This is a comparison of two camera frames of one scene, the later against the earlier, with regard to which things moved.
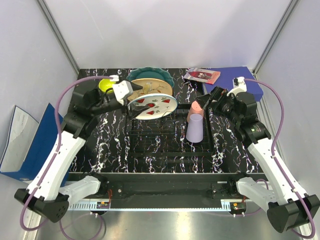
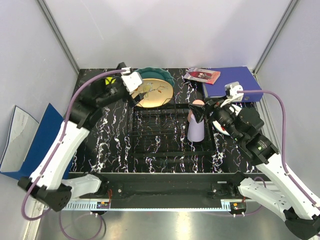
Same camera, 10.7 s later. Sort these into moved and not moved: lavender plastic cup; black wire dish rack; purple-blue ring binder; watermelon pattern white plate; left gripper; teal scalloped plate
Moved: watermelon pattern white plate; left gripper
Not moved: teal scalloped plate; black wire dish rack; lavender plastic cup; purple-blue ring binder
